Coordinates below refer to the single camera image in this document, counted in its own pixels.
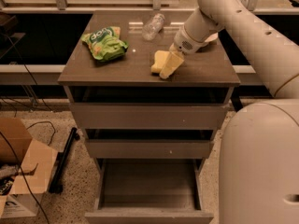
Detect black tripod leg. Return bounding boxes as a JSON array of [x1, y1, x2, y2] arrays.
[[49, 127, 80, 194]]

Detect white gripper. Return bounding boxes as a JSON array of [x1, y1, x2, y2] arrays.
[[159, 25, 208, 79]]

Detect drawer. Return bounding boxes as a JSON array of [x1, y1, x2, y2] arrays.
[[85, 129, 216, 159], [64, 83, 234, 130], [85, 159, 214, 224]]

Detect grey drawer cabinet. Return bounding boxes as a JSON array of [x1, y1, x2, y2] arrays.
[[57, 10, 241, 224]]

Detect green chip bag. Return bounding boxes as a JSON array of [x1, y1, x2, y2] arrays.
[[80, 26, 128, 62]]

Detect cardboard box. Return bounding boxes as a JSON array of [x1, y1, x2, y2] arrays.
[[0, 118, 58, 219]]

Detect middle drawer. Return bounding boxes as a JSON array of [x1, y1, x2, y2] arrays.
[[85, 129, 216, 159]]

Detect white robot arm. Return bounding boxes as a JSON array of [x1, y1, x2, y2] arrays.
[[173, 0, 299, 224]]

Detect bottom drawer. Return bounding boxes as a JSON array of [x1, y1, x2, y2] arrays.
[[85, 159, 214, 224]]

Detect white bowl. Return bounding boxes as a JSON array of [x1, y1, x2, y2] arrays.
[[200, 33, 218, 48]]

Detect clear plastic bottle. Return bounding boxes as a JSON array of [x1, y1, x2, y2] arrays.
[[142, 13, 165, 41]]

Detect top drawer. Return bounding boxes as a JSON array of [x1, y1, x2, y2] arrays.
[[64, 83, 234, 130]]

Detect black cable left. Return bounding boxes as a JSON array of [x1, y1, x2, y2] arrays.
[[0, 31, 58, 224]]

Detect yellow sponge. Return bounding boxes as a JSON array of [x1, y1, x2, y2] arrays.
[[150, 50, 170, 74]]

